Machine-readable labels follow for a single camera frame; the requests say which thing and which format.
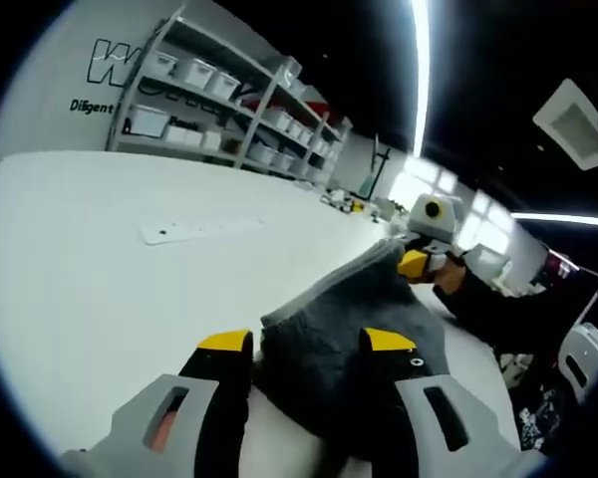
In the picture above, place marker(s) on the grey towel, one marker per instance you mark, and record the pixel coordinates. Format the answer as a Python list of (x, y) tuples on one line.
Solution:
[(349, 328)]

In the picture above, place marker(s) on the person's right hand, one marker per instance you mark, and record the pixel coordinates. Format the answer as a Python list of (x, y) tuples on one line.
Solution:
[(451, 276)]

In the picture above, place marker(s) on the black upright stand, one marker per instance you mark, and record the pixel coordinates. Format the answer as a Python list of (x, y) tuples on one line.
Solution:
[(376, 169)]

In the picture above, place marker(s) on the short ceiling light strip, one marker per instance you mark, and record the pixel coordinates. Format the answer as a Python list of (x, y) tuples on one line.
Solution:
[(558, 219)]

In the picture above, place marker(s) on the long ceiling light strip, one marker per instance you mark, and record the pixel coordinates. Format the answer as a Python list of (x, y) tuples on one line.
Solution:
[(421, 74)]

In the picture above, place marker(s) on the ceiling air vent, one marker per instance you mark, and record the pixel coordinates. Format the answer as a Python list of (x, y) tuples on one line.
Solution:
[(573, 124)]

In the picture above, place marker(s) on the white worn device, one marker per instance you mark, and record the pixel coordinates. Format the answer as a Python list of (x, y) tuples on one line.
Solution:
[(585, 358)]

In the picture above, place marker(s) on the grey metal shelving unit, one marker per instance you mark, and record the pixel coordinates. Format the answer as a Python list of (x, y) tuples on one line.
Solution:
[(239, 99)]

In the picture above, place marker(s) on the row of white storage boxes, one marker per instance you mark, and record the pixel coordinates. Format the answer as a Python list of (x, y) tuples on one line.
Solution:
[(214, 82)]

